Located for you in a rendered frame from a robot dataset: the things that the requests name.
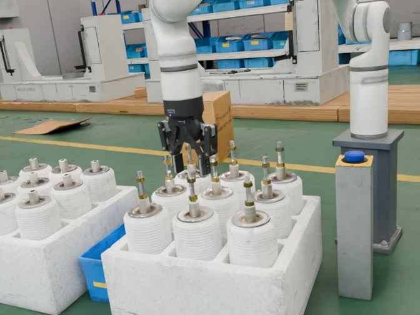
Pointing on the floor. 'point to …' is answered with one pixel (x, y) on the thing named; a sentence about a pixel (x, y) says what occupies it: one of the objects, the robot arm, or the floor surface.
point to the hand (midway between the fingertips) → (191, 167)
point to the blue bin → (94, 280)
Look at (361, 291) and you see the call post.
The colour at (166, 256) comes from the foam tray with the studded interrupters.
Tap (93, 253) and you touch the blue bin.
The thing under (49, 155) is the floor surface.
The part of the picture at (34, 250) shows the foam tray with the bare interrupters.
